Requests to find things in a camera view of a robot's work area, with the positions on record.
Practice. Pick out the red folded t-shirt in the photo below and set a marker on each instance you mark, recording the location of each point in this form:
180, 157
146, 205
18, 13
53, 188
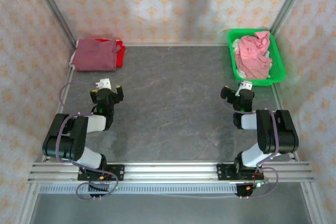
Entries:
120, 56

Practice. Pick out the white folded t-shirt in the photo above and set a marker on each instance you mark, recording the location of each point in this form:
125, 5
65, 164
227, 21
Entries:
71, 64

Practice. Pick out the pink t-shirt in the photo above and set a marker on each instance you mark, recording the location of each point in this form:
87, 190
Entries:
252, 53

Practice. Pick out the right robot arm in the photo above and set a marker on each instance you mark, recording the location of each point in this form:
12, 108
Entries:
281, 134

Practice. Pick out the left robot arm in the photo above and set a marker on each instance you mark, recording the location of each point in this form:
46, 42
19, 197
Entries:
71, 142

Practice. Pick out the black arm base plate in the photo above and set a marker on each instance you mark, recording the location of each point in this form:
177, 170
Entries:
118, 172
223, 172

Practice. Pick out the maroon folded t-shirt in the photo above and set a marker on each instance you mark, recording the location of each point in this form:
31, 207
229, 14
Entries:
92, 56

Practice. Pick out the small circuit board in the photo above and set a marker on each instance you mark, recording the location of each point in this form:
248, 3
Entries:
260, 184

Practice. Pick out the aluminium frame leg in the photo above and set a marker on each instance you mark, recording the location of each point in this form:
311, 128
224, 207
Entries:
27, 203
313, 203

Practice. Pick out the green plastic basket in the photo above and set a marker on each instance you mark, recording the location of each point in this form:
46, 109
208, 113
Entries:
262, 82

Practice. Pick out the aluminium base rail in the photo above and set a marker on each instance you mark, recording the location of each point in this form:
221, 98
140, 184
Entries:
170, 172

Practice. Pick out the white printed t-shirt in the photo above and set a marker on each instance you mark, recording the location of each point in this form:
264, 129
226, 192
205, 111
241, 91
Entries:
235, 44

